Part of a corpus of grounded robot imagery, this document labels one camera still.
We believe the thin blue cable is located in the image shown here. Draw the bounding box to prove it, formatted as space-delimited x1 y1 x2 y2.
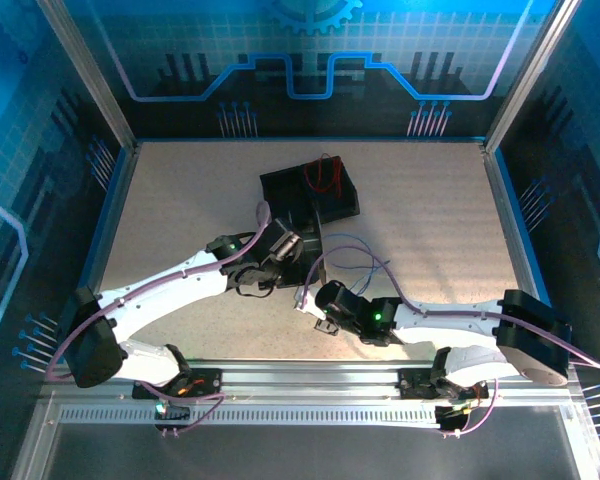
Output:
324 232 392 296

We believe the thin red cable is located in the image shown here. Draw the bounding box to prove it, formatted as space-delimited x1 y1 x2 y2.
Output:
303 152 345 195

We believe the dark glossy front panel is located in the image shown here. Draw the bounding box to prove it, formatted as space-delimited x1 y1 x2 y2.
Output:
42 422 584 480

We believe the black connector box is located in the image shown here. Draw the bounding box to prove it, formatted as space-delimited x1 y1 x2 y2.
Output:
153 397 191 432
435 405 470 434

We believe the blue table edge strip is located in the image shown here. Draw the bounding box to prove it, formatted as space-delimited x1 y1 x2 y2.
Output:
492 147 556 311
62 144 134 364

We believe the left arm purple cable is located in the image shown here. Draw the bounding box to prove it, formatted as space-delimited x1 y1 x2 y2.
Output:
46 200 272 440

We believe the aluminium front rail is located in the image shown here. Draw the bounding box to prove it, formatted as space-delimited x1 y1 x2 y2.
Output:
42 359 589 409

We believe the white slotted cable duct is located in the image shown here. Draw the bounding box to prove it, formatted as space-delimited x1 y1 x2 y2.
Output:
58 405 579 427

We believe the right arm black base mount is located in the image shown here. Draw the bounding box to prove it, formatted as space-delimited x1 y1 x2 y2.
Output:
397 367 490 401

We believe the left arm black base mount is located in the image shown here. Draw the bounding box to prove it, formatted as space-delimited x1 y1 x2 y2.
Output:
131 367 225 401

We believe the aluminium corner post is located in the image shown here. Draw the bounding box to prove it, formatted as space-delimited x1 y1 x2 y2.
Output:
34 0 139 149
482 0 581 154

